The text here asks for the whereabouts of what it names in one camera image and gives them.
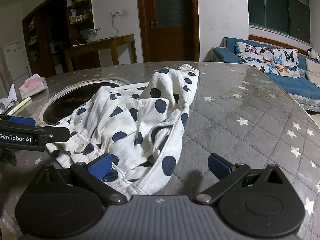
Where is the white polka dot garment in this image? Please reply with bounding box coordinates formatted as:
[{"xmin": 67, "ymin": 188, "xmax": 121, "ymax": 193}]
[{"xmin": 47, "ymin": 64, "xmax": 199, "ymax": 197}]

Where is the white marker pen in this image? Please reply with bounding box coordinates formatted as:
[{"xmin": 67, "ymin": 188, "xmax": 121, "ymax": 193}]
[{"xmin": 7, "ymin": 97, "xmax": 31, "ymax": 116}]

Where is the crumpled white paper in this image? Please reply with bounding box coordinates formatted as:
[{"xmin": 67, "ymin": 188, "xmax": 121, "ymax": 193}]
[{"xmin": 0, "ymin": 84, "xmax": 17, "ymax": 114}]

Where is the round induction cooktop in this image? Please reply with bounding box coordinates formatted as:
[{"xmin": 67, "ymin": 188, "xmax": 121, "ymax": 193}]
[{"xmin": 39, "ymin": 77, "xmax": 131, "ymax": 125}]

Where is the pink tissue pack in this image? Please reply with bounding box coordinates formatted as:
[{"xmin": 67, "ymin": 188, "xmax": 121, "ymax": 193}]
[{"xmin": 19, "ymin": 74, "xmax": 48, "ymax": 100}]

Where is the white refrigerator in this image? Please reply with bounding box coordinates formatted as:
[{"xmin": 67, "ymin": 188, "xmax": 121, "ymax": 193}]
[{"xmin": 3, "ymin": 40, "xmax": 30, "ymax": 86}]

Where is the dark wooden shelf cabinet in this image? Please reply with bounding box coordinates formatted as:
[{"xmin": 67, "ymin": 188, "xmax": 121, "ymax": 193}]
[{"xmin": 22, "ymin": 0, "xmax": 94, "ymax": 77}]

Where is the glass kettle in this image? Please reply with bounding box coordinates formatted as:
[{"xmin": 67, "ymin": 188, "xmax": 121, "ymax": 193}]
[{"xmin": 85, "ymin": 28, "xmax": 100, "ymax": 42}]

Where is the blue sofa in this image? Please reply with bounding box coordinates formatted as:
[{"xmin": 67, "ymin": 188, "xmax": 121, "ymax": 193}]
[{"xmin": 211, "ymin": 37, "xmax": 319, "ymax": 112}]

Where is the wooden side table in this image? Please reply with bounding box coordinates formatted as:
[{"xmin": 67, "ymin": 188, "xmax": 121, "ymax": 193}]
[{"xmin": 65, "ymin": 34, "xmax": 138, "ymax": 72}]

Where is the butterfly print pillow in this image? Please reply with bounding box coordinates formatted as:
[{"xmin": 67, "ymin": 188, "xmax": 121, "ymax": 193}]
[{"xmin": 235, "ymin": 42, "xmax": 300, "ymax": 79}]

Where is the beige cushion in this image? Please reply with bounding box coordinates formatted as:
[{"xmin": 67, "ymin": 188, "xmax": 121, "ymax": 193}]
[{"xmin": 306, "ymin": 59, "xmax": 320, "ymax": 86}]

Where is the panda plush toy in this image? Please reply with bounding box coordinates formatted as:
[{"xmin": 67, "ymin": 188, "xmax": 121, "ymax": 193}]
[{"xmin": 307, "ymin": 48, "xmax": 320, "ymax": 62}]

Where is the dark green window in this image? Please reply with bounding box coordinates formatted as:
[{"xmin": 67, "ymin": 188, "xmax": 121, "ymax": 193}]
[{"xmin": 248, "ymin": 0, "xmax": 310, "ymax": 43}]

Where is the brown wooden door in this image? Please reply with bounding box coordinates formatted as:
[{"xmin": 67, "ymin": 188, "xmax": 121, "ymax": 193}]
[{"xmin": 137, "ymin": 0, "xmax": 200, "ymax": 62}]

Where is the wall power socket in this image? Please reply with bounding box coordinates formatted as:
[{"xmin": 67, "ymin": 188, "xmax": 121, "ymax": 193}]
[{"xmin": 111, "ymin": 10, "xmax": 123, "ymax": 18}]

